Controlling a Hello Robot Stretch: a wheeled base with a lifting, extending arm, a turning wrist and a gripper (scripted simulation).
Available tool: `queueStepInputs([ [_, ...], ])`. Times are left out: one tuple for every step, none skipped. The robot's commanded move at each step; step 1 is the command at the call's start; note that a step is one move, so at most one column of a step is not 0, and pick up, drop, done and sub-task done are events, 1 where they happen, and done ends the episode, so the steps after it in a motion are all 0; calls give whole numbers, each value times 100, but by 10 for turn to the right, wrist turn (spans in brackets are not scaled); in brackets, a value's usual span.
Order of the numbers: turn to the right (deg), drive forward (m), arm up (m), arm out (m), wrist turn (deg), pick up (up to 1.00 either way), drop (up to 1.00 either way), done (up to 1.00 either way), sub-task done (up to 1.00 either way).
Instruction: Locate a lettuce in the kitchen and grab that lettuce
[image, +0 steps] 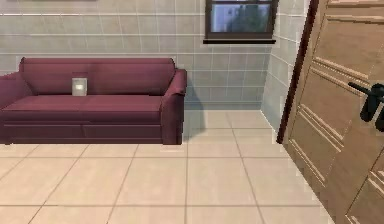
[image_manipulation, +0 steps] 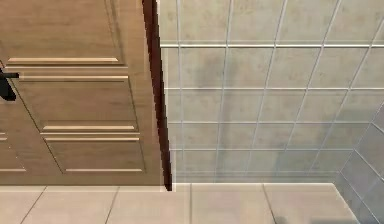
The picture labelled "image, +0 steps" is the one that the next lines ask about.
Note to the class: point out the maroon sofa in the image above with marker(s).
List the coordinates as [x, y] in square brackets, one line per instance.
[100, 110]

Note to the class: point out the dark framed window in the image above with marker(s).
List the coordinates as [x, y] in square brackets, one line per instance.
[240, 20]

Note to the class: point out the small grey box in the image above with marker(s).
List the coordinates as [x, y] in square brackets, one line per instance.
[79, 87]

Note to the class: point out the brown wooden room door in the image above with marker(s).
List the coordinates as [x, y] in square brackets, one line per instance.
[336, 110]

